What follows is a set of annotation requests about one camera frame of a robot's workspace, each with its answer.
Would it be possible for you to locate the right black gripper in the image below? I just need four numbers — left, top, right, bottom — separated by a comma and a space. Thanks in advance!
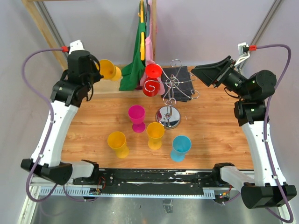
191, 55, 250, 100

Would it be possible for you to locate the yellow wine glass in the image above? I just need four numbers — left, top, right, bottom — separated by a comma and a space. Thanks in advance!
107, 131, 129, 159
96, 59, 122, 81
146, 122, 165, 150

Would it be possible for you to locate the magenta plastic wine glass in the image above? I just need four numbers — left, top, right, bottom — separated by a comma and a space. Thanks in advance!
128, 105, 145, 133

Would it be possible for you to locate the red plastic wine glass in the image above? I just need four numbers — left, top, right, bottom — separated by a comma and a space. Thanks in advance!
142, 63, 162, 97

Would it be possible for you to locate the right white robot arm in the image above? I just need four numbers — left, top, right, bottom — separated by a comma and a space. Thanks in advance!
191, 56, 297, 209

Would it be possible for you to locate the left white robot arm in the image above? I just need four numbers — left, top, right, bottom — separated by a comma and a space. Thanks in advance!
21, 49, 102, 185

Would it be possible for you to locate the chrome wine glass rack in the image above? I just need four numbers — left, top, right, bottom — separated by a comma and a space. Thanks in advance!
155, 59, 199, 129

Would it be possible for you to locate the cyan plastic wine glass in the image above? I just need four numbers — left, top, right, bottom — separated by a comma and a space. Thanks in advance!
170, 135, 192, 162

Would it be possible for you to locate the dark grey folded cloth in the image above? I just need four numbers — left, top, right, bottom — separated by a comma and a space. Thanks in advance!
163, 66, 195, 102

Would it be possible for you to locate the green hanging shirt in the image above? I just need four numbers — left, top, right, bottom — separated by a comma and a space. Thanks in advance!
119, 1, 147, 91

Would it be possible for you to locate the yellow clothes hanger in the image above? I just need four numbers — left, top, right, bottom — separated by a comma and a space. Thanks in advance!
138, 0, 146, 61

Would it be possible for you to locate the pink hanging shirt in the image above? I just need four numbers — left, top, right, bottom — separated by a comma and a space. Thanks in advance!
140, 0, 165, 95

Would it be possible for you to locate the grey clothes hanger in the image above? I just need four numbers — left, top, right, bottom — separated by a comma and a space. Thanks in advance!
146, 0, 151, 38

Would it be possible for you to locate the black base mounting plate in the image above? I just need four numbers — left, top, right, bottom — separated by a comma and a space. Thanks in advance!
72, 168, 231, 197

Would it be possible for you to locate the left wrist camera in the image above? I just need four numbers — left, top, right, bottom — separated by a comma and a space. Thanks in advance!
69, 40, 85, 55

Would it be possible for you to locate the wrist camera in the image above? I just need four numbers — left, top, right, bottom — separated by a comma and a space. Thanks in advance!
69, 40, 85, 55
235, 42, 250, 68

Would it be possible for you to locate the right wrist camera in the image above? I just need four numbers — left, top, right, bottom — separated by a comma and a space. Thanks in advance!
235, 42, 250, 68

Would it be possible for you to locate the wooden clothes rack frame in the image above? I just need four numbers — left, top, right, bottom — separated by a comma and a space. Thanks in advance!
21, 0, 157, 98

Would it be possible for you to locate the aluminium frame rail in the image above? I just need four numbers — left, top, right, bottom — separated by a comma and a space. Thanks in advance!
18, 168, 287, 224

